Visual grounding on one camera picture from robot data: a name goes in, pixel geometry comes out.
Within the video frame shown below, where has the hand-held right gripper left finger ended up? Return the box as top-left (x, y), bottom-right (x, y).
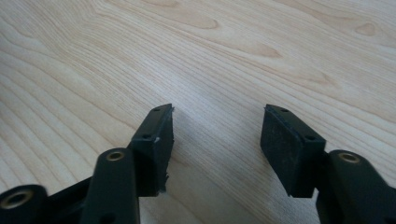
top-left (127, 104), bottom-right (176, 198)

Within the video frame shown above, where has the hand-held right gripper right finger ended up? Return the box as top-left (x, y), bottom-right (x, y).
top-left (260, 104), bottom-right (327, 199)

